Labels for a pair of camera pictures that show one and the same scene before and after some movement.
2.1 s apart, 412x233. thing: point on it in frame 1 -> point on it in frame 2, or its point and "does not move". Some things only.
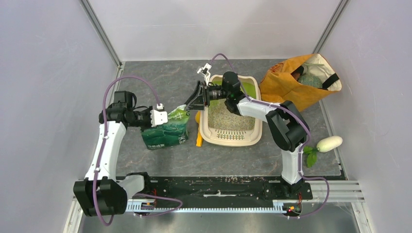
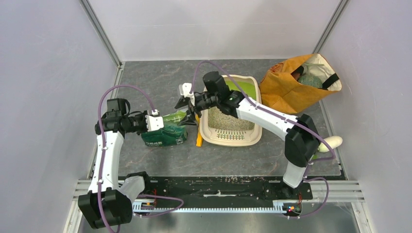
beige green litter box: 219,126 does not move
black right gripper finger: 197,103 -> 190,119
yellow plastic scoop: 199,139 does not move
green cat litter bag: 175,132 does not move
